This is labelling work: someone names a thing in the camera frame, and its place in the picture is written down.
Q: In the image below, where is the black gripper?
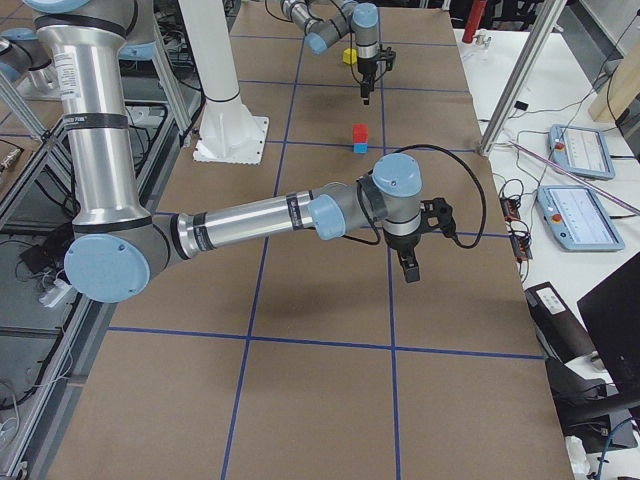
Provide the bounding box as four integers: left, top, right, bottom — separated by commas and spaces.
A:
357, 55, 378, 105
384, 230, 420, 283

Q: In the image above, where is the yellow block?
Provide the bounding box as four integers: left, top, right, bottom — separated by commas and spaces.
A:
342, 47, 358, 66

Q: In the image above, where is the red block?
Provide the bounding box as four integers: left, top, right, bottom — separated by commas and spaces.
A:
352, 123, 369, 144

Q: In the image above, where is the blue block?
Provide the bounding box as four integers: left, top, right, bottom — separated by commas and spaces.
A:
353, 143, 368, 154

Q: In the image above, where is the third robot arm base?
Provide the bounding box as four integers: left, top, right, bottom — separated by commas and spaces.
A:
1, 27, 60, 101

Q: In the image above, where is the orange terminal board near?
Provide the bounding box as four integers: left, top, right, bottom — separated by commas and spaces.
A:
509, 230, 533, 262

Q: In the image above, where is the orange terminal board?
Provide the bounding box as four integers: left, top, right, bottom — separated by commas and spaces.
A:
509, 230, 533, 262
500, 198, 521, 222

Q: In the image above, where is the orange terminal board far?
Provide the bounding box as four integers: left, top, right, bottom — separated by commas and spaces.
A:
500, 198, 521, 222

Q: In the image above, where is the metal fitting with white tube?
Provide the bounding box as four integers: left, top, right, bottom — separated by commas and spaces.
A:
474, 29, 492, 50

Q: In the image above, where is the red cylinder bottle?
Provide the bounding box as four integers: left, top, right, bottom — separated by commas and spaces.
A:
462, 0, 487, 44

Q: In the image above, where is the black box with label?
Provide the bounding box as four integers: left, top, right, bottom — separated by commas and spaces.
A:
525, 282, 596, 363

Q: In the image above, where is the near teach pendant tablet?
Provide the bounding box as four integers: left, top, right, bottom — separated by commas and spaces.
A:
536, 185, 625, 252

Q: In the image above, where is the teach pendant tablet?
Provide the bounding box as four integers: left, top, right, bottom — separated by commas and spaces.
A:
536, 185, 625, 252
548, 124, 615, 180

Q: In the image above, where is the black monitor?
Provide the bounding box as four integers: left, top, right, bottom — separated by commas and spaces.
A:
578, 254, 639, 388

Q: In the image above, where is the far teach pendant tablet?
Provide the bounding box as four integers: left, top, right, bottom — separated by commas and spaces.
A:
548, 124, 615, 180

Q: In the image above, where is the black monitor stand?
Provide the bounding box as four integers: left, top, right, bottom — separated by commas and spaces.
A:
545, 358, 639, 454

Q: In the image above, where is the wooden board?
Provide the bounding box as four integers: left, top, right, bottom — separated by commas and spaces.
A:
588, 42, 639, 123

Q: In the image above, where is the white power strip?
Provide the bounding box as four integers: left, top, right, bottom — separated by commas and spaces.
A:
39, 280, 72, 308

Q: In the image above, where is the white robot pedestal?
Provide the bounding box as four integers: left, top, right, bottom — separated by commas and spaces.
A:
181, 1, 269, 165

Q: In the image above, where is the aluminium frame post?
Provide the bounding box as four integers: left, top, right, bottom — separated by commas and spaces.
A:
478, 0, 567, 157

